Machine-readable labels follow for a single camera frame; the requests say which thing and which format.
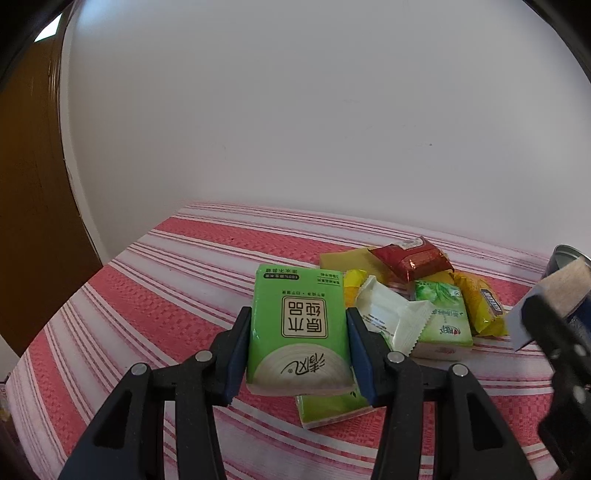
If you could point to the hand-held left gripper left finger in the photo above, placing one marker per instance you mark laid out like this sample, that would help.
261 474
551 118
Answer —
236 364

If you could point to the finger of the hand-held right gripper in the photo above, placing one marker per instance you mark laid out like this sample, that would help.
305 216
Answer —
554 337

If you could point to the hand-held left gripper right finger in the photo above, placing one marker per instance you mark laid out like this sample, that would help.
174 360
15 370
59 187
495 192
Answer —
361 355

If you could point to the large green tissue pack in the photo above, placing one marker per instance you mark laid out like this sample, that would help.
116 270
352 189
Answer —
300 332

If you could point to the mustard yellow packet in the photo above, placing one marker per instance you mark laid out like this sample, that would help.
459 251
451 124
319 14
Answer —
348 259

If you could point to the white plastic wrapper packet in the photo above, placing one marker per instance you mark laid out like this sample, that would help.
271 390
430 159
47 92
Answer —
383 314

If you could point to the small yellow packet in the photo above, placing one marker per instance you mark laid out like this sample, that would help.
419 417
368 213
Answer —
354 286

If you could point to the yellow snack packet dark label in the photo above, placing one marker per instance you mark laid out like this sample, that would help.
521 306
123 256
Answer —
475 304

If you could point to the small green leaf-print tissue pack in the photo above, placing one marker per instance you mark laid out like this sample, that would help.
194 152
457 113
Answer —
445 323

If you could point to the red foil snack packet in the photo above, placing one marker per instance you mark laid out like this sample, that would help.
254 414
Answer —
415 261

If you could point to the red white striped bedsheet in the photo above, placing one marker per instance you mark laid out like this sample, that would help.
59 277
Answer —
138 300

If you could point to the brown wooden door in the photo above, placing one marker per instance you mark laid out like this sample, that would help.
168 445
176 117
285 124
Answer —
32 207

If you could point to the transom window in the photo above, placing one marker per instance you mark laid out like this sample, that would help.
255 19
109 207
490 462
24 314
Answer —
48 26

